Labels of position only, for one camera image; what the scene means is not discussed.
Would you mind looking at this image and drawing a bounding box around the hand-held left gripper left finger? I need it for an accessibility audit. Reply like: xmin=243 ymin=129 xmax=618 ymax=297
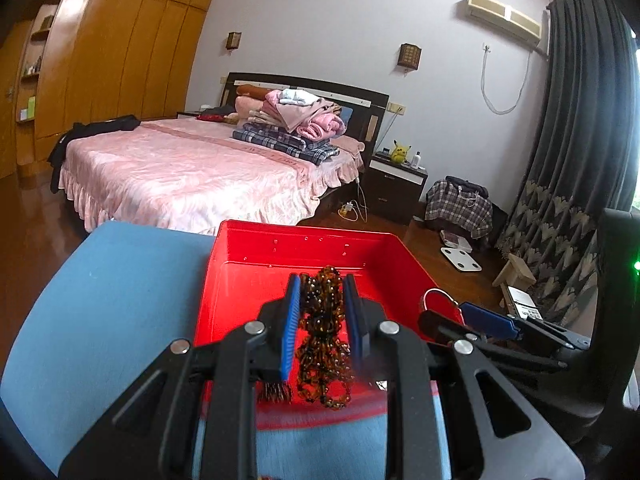
xmin=59 ymin=273 xmax=303 ymax=480

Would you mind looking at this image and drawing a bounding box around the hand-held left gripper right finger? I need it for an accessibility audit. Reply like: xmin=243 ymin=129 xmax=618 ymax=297
xmin=342 ymin=273 xmax=586 ymax=480

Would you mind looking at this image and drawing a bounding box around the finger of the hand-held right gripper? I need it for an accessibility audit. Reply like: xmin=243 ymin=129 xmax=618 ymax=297
xmin=417 ymin=310 xmax=568 ymax=373
xmin=459 ymin=301 xmax=593 ymax=352

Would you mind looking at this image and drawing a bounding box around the brown bead necklace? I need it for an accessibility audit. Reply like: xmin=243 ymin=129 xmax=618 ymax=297
xmin=257 ymin=265 xmax=356 ymax=408

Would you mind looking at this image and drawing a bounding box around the silver bangle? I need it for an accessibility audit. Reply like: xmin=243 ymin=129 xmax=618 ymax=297
xmin=422 ymin=288 xmax=460 ymax=318

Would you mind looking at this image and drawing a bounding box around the red plastic tray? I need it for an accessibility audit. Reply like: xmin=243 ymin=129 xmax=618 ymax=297
xmin=192 ymin=219 xmax=463 ymax=431

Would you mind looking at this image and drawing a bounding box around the white labelled box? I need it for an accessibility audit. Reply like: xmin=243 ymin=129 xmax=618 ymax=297
xmin=500 ymin=285 xmax=543 ymax=321

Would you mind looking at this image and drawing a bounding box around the wooden stool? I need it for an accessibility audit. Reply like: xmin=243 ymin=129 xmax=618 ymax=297
xmin=492 ymin=254 xmax=537 ymax=288

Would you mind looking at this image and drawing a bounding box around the white bathroom scale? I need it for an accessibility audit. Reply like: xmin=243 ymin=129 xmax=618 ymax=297
xmin=440 ymin=245 xmax=483 ymax=273

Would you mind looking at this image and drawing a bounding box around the plaid bag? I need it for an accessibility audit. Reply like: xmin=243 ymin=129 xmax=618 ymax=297
xmin=425 ymin=176 xmax=495 ymax=238

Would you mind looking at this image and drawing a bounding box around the dark nightstand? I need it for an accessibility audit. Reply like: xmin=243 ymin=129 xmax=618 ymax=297
xmin=361 ymin=152 xmax=429 ymax=225

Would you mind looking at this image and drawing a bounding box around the pink pillow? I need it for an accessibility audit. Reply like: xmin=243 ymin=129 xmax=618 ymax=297
xmin=330 ymin=135 xmax=366 ymax=157

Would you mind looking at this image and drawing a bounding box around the bed with pink bedspread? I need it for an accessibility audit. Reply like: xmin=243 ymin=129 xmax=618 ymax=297
xmin=59 ymin=72 xmax=391 ymax=236

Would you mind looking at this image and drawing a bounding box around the folded plaid blanket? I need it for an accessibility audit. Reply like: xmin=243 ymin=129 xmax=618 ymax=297
xmin=231 ymin=122 xmax=341 ymax=166

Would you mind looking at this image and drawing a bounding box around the blue fabric table cover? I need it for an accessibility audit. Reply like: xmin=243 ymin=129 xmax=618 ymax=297
xmin=0 ymin=220 xmax=451 ymax=480

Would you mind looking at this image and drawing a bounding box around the dark grey patterned curtain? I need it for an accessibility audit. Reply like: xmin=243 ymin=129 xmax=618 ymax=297
xmin=495 ymin=0 xmax=640 ymax=326

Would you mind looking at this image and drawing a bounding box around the pile of pink clothes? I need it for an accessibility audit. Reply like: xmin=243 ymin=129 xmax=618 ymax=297
xmin=235 ymin=87 xmax=351 ymax=142

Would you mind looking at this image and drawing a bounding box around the dark red cloth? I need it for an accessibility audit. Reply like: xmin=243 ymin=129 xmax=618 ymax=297
xmin=195 ymin=106 xmax=236 ymax=122

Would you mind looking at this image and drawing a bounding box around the dark wooden headboard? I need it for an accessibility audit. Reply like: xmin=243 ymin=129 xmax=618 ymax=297
xmin=220 ymin=72 xmax=390 ymax=153

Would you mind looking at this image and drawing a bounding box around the black clothing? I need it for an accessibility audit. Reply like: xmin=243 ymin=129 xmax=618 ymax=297
xmin=47 ymin=115 xmax=142 ymax=193

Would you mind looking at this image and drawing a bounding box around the beige air conditioner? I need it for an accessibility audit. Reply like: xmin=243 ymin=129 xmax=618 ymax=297
xmin=467 ymin=0 xmax=543 ymax=47

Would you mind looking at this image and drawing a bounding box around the wooden wardrobe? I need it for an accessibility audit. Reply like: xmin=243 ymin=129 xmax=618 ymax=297
xmin=0 ymin=0 xmax=217 ymax=178

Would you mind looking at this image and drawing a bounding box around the white charging cable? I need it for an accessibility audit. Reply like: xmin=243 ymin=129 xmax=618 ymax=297
xmin=352 ymin=160 xmax=371 ymax=223

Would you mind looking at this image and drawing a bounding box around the white hose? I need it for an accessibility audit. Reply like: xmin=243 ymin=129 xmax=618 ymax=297
xmin=481 ymin=42 xmax=533 ymax=115

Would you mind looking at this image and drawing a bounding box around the large wooden wall lamp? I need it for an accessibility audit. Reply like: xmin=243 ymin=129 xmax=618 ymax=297
xmin=398 ymin=43 xmax=422 ymax=72

